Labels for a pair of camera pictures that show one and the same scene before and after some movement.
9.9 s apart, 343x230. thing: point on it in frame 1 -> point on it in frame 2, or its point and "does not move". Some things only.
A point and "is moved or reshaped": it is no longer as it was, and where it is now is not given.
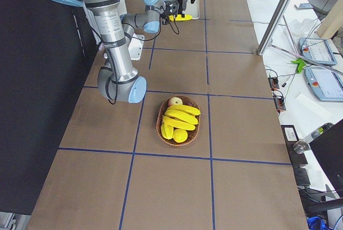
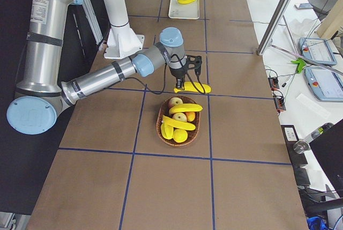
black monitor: x=328 y=146 does not move
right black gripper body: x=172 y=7 -> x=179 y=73
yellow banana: x=185 y=109 -> x=188 y=87
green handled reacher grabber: x=304 y=60 does not move
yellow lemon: x=180 y=135 does not move
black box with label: x=290 y=136 does not move
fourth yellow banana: x=178 y=124 does not move
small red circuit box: x=274 y=83 does not move
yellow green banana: x=179 y=17 is moved or reshaped
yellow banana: x=181 y=116 -> x=185 y=108
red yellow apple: x=174 y=101 does not move
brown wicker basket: x=191 y=134 does not move
